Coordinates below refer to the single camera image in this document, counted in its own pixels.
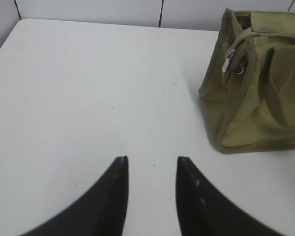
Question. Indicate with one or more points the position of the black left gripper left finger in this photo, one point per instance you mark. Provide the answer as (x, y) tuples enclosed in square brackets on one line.
[(101, 211)]

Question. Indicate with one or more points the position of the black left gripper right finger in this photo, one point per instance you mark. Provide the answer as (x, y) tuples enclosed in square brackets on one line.
[(203, 210)]

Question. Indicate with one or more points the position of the olive yellow canvas bag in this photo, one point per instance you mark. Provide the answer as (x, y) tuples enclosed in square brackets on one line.
[(251, 107)]

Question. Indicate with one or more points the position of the metal zipper pull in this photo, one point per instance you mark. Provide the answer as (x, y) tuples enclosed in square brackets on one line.
[(228, 60)]

